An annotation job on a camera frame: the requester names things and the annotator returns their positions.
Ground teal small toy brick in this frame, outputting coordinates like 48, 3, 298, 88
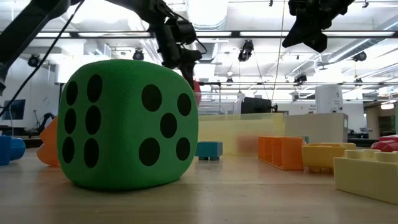
195, 141, 224, 162

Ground yellow large toy brick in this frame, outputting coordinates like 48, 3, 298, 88
301, 142, 348, 174

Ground blue single-stud toy block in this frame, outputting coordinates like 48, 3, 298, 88
0, 135, 27, 167

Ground white plastic bin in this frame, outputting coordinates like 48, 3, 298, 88
283, 112, 349, 143

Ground yellow translucent tray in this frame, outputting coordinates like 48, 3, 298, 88
198, 112, 285, 157

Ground red two-stud toy block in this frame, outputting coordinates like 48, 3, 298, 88
369, 134, 398, 153

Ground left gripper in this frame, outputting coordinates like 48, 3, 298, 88
159, 46, 203, 91

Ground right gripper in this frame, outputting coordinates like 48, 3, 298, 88
281, 0, 331, 54

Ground wall monitor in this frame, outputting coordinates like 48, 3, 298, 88
2, 99, 27, 121

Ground white pillar cabinet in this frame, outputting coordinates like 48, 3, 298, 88
315, 85, 345, 114

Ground yellow small toy brick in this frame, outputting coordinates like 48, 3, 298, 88
333, 149, 398, 206
341, 141, 359, 151

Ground green foam dice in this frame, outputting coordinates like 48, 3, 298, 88
57, 59, 200, 191

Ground orange tall toy block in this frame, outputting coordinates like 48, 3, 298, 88
257, 136, 305, 171

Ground orange hollow toy block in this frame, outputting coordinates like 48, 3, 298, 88
36, 116, 60, 167

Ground black ceiling spotlight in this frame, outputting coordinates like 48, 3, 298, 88
27, 53, 42, 68
238, 39, 256, 62
132, 48, 145, 62
353, 50, 368, 62

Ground black metal rig frame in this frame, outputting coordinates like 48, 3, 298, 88
0, 29, 398, 39

